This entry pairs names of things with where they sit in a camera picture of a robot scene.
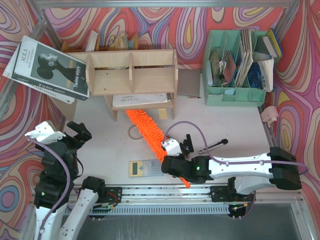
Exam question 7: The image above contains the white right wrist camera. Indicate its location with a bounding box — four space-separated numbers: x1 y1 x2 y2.
161 138 182 157

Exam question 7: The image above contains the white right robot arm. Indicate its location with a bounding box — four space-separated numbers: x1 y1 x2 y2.
161 147 302 196

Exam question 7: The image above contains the green desk organizer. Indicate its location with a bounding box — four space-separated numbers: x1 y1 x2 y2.
202 28 274 107

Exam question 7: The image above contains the spiral notepad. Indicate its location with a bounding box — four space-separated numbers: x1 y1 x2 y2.
112 93 172 107

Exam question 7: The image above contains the brown pencil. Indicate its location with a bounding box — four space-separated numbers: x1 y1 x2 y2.
187 96 202 99

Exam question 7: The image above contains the blue yellow book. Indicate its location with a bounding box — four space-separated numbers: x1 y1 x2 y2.
260 28 283 59

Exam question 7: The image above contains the black Twins story book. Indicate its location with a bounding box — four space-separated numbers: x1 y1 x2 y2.
12 35 90 101

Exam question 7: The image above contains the clear tape roll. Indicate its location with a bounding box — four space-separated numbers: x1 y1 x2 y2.
127 125 143 141

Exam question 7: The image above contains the wooden bookshelf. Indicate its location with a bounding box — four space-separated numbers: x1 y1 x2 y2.
79 49 178 121

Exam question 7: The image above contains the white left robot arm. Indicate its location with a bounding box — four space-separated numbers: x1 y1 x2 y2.
25 120 106 240

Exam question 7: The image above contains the pink pig figurine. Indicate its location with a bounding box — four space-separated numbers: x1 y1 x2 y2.
260 105 279 128

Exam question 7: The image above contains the black marker pen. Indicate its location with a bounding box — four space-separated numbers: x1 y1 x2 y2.
198 138 229 154

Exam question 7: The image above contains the white book under stack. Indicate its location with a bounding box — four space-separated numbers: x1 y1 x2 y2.
2 48 75 104

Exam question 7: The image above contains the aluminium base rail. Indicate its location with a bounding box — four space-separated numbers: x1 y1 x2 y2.
107 184 253 204

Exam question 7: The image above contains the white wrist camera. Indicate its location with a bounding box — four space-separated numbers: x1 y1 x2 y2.
161 138 182 157
24 120 66 145

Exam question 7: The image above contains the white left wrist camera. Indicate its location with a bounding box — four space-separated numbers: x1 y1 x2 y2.
24 120 66 145

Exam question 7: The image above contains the grey notebook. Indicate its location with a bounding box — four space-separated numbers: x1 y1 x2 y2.
177 69 201 97

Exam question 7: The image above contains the orange chenille duster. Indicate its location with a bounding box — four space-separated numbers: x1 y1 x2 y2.
124 108 192 189

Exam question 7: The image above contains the yellow blue calculator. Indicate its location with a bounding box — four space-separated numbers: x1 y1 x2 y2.
129 159 163 178

